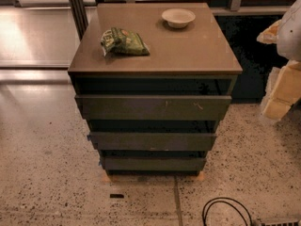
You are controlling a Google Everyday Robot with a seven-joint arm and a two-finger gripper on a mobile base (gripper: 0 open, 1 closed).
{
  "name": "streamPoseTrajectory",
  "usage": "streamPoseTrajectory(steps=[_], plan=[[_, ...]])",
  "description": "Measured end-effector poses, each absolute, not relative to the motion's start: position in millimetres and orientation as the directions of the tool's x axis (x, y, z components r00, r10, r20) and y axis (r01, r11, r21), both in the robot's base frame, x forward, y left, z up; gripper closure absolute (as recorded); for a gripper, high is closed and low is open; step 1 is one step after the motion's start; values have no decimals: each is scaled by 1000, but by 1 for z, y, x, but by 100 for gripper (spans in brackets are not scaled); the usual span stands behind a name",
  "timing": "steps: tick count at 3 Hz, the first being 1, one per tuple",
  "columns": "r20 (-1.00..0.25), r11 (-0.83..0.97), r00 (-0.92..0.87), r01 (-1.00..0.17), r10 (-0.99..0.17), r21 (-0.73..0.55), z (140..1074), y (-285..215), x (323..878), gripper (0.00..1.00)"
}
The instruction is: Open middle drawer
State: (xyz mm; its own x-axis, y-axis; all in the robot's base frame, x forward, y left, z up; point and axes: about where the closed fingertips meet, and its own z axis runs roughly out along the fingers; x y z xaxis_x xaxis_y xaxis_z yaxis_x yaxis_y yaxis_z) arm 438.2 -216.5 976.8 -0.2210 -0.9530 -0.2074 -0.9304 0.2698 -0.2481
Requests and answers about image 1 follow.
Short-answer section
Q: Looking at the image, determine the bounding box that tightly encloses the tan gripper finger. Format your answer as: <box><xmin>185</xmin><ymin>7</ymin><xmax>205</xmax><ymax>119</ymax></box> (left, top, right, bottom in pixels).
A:
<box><xmin>261</xmin><ymin>60</ymin><xmax>301</xmax><ymax>121</ymax></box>
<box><xmin>257</xmin><ymin>20</ymin><xmax>280</xmax><ymax>44</ymax></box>

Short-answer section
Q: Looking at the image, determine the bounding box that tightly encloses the drawer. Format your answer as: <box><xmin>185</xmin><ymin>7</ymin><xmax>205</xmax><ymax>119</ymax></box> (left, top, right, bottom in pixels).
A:
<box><xmin>75</xmin><ymin>95</ymin><xmax>231</xmax><ymax>121</ymax></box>
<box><xmin>89</xmin><ymin>132</ymin><xmax>216</xmax><ymax>151</ymax></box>
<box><xmin>100</xmin><ymin>156</ymin><xmax>206</xmax><ymax>171</ymax></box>

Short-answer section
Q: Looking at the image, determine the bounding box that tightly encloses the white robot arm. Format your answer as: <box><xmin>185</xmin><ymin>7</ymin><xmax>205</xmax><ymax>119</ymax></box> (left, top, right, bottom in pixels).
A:
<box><xmin>257</xmin><ymin>0</ymin><xmax>301</xmax><ymax>121</ymax></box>

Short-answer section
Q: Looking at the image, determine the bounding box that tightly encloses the brown drawer cabinet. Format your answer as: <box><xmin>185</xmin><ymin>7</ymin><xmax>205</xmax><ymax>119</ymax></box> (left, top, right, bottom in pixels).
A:
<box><xmin>68</xmin><ymin>3</ymin><xmax>242</xmax><ymax>174</ymax></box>

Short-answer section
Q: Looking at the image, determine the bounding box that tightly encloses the white bowl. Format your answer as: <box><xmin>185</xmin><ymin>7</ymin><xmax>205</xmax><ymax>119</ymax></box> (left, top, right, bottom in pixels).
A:
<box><xmin>162</xmin><ymin>8</ymin><xmax>196</xmax><ymax>29</ymax></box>

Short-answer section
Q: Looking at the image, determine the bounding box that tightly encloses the green snack bag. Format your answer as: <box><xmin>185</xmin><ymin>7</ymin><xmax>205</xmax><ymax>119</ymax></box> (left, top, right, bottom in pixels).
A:
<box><xmin>101</xmin><ymin>27</ymin><xmax>150</xmax><ymax>56</ymax></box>

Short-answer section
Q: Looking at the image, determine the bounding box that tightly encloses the black cable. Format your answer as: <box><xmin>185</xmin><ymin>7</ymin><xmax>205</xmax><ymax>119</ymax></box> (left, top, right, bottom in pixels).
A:
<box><xmin>201</xmin><ymin>197</ymin><xmax>254</xmax><ymax>226</ymax></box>

